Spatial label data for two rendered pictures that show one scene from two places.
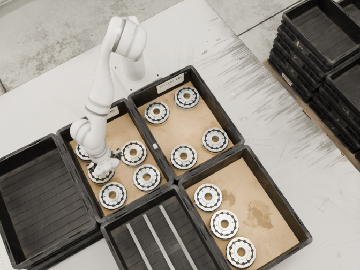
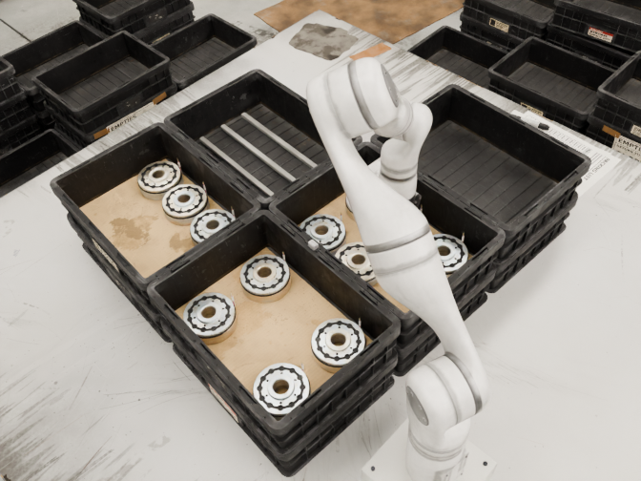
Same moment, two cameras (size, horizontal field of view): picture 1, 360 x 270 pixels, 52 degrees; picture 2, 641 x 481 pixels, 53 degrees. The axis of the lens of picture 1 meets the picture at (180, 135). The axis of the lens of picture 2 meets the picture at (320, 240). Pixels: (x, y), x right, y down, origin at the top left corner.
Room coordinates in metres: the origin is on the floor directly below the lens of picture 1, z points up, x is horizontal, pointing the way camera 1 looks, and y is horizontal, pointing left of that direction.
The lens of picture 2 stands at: (1.29, -0.07, 1.90)
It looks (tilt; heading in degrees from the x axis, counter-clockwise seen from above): 50 degrees down; 167
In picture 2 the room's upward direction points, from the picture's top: 4 degrees counter-clockwise
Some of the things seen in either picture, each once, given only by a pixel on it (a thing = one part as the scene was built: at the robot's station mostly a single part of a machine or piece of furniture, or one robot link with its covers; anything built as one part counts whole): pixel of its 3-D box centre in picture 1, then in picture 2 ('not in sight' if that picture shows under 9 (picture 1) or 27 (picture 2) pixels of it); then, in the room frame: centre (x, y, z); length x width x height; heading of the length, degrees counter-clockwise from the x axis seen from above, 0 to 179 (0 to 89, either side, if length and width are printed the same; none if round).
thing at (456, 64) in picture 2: not in sight; (458, 80); (-0.73, 1.02, 0.26); 0.40 x 0.30 x 0.23; 30
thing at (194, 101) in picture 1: (186, 96); (280, 388); (0.74, -0.04, 0.86); 0.10 x 0.10 x 0.01
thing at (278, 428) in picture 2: (184, 119); (270, 308); (0.60, -0.02, 0.92); 0.40 x 0.30 x 0.02; 27
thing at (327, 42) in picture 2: not in sight; (321, 38); (-0.54, 0.39, 0.71); 0.22 x 0.19 x 0.01; 30
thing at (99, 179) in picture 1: (100, 170); not in sight; (0.44, 0.31, 0.86); 0.10 x 0.10 x 0.01
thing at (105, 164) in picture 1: (100, 155); (390, 172); (0.44, 0.27, 1.03); 0.11 x 0.09 x 0.06; 27
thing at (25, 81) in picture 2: not in sight; (68, 88); (-1.14, -0.56, 0.31); 0.40 x 0.30 x 0.34; 120
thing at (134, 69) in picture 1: (133, 60); (435, 445); (0.92, 0.18, 0.87); 0.09 x 0.09 x 0.17; 24
